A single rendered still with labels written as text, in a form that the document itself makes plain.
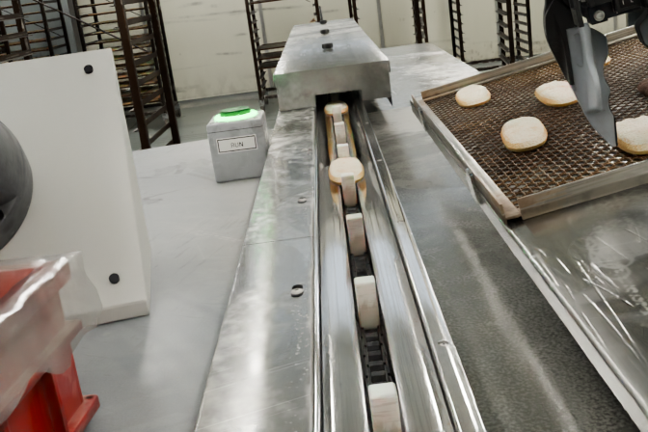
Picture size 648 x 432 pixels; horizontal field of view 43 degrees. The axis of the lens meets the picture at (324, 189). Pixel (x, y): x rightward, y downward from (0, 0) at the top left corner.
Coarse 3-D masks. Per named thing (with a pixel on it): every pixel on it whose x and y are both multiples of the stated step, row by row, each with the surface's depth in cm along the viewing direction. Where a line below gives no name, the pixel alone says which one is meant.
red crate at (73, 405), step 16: (32, 384) 41; (48, 384) 43; (64, 384) 46; (32, 400) 42; (48, 400) 44; (64, 400) 46; (80, 400) 48; (96, 400) 48; (16, 416) 40; (32, 416) 42; (48, 416) 44; (64, 416) 44; (80, 416) 46
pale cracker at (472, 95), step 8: (464, 88) 96; (472, 88) 94; (480, 88) 92; (456, 96) 94; (464, 96) 91; (472, 96) 89; (480, 96) 89; (488, 96) 89; (464, 104) 89; (472, 104) 88; (480, 104) 88
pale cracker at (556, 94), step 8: (544, 88) 82; (552, 88) 81; (560, 88) 80; (568, 88) 79; (536, 96) 83; (544, 96) 80; (552, 96) 78; (560, 96) 78; (568, 96) 77; (552, 104) 78; (560, 104) 77; (568, 104) 77
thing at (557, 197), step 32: (512, 64) 100; (544, 64) 99; (640, 64) 84; (448, 96) 99; (512, 96) 88; (640, 96) 72; (448, 128) 83; (480, 128) 79; (480, 160) 69; (544, 160) 63; (608, 160) 58; (640, 160) 56; (480, 192) 60; (512, 192) 58; (544, 192) 52; (576, 192) 52; (608, 192) 52
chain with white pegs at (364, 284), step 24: (336, 96) 132; (336, 120) 119; (360, 216) 64; (360, 240) 65; (360, 264) 63; (360, 288) 51; (360, 312) 51; (384, 360) 47; (384, 384) 38; (384, 408) 37
